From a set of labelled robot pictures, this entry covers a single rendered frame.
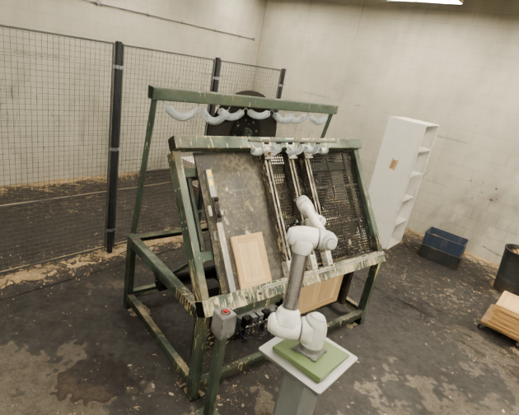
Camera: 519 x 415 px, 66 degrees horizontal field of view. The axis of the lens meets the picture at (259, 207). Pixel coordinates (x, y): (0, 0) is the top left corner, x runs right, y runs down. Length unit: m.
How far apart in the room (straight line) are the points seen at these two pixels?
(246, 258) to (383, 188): 3.92
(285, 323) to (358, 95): 6.34
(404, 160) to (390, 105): 1.86
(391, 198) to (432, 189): 1.41
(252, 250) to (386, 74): 5.67
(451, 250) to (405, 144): 1.81
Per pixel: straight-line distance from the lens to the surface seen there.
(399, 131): 6.54
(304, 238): 2.52
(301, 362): 2.77
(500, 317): 5.47
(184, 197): 2.93
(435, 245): 6.96
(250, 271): 3.17
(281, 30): 9.65
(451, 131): 7.76
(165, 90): 3.33
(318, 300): 4.26
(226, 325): 2.77
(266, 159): 3.42
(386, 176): 6.65
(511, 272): 6.72
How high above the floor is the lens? 2.55
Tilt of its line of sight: 20 degrees down
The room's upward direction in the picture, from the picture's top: 11 degrees clockwise
